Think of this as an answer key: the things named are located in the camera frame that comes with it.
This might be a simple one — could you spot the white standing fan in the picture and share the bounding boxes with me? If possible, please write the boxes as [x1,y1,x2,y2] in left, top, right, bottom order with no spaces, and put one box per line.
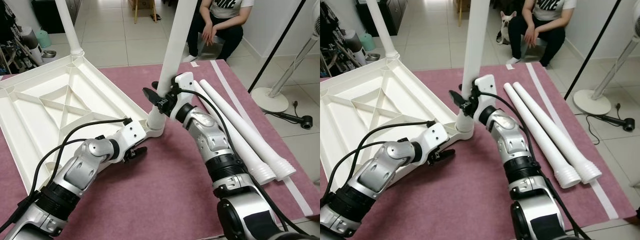
[573,15,640,117]
[250,15,321,114]

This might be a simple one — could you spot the grey white canister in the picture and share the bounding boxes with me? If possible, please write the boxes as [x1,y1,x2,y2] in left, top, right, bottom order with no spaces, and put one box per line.
[21,27,43,66]
[345,30,366,68]

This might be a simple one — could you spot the long white tape strip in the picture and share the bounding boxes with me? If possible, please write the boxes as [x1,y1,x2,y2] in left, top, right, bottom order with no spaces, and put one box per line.
[525,62,622,222]
[209,60,314,217]

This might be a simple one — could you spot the pink table cloth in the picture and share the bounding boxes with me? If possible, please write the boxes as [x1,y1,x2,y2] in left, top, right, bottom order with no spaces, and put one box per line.
[0,60,313,240]
[320,62,632,240]

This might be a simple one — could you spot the clothes rack with dark clothes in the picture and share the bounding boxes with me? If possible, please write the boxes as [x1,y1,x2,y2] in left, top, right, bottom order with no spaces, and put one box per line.
[0,0,43,76]
[320,0,363,78]

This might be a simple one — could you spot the white plastic table top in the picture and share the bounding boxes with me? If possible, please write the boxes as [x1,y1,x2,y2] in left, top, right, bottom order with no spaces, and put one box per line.
[320,56,476,183]
[0,54,171,196]

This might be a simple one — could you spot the black cabinet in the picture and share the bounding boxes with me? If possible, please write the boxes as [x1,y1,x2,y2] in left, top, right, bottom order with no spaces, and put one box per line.
[32,0,82,33]
[356,0,401,37]

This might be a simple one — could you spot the black slanted pole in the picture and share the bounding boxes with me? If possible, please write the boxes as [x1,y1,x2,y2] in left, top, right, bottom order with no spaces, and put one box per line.
[246,0,307,94]
[564,0,628,101]

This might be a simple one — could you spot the grey low stool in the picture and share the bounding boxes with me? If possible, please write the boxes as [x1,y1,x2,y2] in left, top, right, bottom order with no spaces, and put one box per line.
[197,37,226,60]
[520,39,548,62]

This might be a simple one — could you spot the black hair dryer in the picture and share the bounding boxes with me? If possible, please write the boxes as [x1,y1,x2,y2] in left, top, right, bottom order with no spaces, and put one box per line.
[587,102,636,132]
[262,102,314,130]

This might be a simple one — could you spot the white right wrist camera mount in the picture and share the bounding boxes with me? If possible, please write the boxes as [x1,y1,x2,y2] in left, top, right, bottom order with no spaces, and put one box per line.
[170,72,196,121]
[472,75,497,123]

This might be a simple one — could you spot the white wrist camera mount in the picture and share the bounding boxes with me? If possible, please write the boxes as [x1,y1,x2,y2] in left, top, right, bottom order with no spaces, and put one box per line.
[421,122,450,160]
[472,75,497,123]
[118,120,148,157]
[170,72,196,121]

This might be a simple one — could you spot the small white dog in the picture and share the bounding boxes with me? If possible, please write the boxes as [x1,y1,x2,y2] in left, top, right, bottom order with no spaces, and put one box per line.
[496,10,518,47]

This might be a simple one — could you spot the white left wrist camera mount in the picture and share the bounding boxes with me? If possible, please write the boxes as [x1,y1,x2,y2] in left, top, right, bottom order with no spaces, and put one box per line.
[118,120,148,157]
[421,122,450,160]

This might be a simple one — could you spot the seated person in white shirt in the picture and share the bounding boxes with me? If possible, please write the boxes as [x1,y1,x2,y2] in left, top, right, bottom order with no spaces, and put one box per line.
[507,0,577,67]
[186,0,256,62]

